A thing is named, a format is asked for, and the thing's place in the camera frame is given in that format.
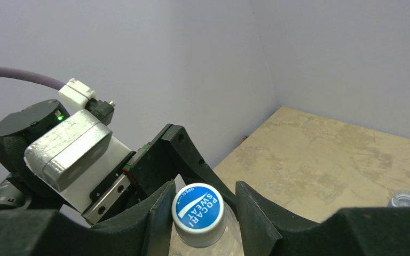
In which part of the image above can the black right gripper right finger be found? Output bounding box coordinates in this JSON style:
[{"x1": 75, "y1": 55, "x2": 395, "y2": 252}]
[{"x1": 235, "y1": 181, "x2": 410, "y2": 255}]

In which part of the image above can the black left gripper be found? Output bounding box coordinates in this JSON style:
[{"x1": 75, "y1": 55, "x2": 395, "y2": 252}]
[{"x1": 82, "y1": 124, "x2": 237, "y2": 225}]

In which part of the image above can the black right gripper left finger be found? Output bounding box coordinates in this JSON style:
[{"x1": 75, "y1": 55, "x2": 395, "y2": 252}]
[{"x1": 0, "y1": 181, "x2": 176, "y2": 255}]

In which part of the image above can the clear bottle white cap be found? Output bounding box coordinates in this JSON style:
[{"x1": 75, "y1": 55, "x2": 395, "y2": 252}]
[{"x1": 169, "y1": 183, "x2": 244, "y2": 256}]

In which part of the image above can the blue label Pocari bottle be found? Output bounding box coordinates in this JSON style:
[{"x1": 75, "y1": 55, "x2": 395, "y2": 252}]
[{"x1": 387, "y1": 190, "x2": 410, "y2": 207}]

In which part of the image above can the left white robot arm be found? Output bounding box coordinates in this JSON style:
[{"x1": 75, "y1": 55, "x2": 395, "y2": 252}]
[{"x1": 0, "y1": 99, "x2": 236, "y2": 225}]

